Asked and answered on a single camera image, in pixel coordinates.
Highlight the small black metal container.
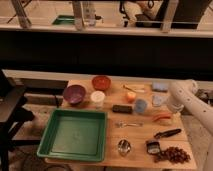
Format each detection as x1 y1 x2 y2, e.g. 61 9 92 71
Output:
146 140 161 155

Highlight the dark side table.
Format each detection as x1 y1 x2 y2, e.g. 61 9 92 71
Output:
0 69 39 171

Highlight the white plastic cup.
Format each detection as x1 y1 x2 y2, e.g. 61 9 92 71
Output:
90 91 105 108

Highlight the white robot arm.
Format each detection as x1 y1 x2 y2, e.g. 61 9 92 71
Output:
166 80 213 171

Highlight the purple bowl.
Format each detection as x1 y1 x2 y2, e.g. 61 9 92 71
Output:
63 84 86 105

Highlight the bunch of dark grapes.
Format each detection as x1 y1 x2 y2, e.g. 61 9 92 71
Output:
154 147 191 164

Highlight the silver fork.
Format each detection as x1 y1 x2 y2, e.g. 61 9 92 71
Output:
115 122 143 128

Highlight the black rectangular block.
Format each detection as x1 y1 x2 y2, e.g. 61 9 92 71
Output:
112 105 133 114

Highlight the light blue folded cloth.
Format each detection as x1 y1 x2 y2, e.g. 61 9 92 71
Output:
152 95 167 107

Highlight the orange red pepper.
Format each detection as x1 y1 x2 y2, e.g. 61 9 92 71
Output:
152 114 171 122

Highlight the red bowl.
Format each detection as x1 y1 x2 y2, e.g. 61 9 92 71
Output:
92 75 111 91

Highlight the orange fruit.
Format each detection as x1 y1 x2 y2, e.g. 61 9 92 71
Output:
126 92 136 103

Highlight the wooden spoon utensil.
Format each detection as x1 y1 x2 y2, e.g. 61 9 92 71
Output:
123 85 145 93

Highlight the silver measuring cup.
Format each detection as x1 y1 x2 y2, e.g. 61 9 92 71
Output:
118 139 131 156

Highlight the green plastic tray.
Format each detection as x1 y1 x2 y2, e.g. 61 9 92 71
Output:
37 109 107 162

